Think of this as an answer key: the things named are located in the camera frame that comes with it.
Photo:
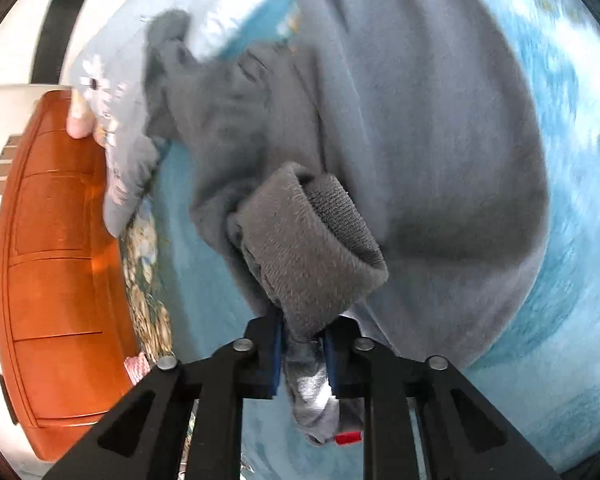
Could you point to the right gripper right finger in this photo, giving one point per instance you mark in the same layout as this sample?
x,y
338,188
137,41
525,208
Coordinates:
x,y
424,420

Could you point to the light blue floral duvet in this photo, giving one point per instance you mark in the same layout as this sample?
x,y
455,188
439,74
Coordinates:
x,y
108,73

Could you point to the grey sweatpants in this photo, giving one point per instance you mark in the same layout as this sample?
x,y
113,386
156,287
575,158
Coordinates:
x,y
385,164

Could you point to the teal floral bed blanket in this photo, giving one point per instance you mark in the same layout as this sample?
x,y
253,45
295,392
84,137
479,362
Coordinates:
x,y
542,373

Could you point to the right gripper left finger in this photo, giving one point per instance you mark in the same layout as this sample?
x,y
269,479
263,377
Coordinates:
x,y
185,421

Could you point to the pink towel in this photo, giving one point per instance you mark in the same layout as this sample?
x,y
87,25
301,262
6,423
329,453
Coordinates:
x,y
137,367

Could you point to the pink floral pillow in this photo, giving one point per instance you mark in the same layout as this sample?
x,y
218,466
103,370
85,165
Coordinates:
x,y
100,135
81,121

